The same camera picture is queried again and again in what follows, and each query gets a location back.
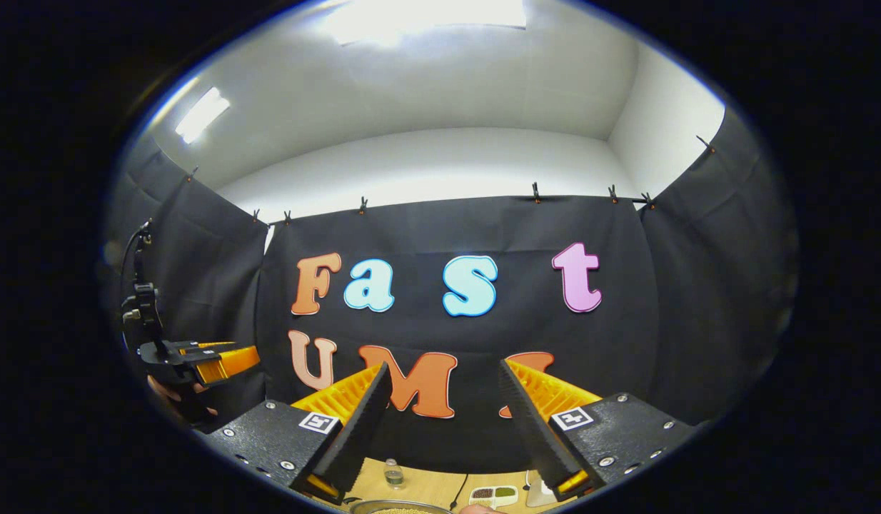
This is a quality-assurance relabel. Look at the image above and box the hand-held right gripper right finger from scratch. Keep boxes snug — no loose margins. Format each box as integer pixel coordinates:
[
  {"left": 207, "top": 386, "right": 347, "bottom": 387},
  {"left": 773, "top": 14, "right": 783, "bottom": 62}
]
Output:
[{"left": 498, "top": 358, "right": 700, "bottom": 502}]

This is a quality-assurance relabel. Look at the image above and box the large ceiling light panel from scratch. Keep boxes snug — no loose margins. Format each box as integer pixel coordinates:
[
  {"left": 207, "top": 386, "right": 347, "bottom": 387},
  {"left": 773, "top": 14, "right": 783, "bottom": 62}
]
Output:
[{"left": 326, "top": 0, "right": 527, "bottom": 45}]

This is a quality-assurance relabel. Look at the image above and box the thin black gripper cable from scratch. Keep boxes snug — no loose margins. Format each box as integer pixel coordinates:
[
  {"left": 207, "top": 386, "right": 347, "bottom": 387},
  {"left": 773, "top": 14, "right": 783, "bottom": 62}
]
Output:
[{"left": 119, "top": 218, "right": 154, "bottom": 288}]

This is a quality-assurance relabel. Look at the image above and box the stainless steel pot black handle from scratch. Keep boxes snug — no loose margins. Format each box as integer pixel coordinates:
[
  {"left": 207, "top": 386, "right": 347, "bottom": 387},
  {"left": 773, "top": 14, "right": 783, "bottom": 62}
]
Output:
[{"left": 348, "top": 499, "right": 455, "bottom": 514}]

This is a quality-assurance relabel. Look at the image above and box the row of black cloth clips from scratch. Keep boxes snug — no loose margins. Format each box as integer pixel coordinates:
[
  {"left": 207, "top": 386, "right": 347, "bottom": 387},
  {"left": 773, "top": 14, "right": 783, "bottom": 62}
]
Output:
[{"left": 187, "top": 134, "right": 716, "bottom": 226}]

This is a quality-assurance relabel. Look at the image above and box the small ceiling light panel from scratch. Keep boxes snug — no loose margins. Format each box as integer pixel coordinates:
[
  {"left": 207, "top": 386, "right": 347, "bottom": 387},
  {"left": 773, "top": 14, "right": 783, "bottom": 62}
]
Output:
[{"left": 175, "top": 87, "right": 231, "bottom": 145}]

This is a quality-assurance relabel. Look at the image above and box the white divided bean dish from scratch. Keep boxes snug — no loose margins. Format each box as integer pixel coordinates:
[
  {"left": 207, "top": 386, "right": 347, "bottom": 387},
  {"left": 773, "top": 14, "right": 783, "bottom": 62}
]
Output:
[{"left": 469, "top": 485, "right": 518, "bottom": 509}]

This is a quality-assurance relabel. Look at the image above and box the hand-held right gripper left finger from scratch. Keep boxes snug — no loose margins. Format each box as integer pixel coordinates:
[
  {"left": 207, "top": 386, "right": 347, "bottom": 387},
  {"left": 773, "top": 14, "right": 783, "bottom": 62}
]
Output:
[{"left": 196, "top": 361, "right": 394, "bottom": 505}]

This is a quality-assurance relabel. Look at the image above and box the white toaster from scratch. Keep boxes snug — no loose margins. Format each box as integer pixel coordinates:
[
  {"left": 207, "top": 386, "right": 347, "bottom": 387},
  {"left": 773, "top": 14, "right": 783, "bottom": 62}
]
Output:
[{"left": 525, "top": 478, "right": 559, "bottom": 508}]

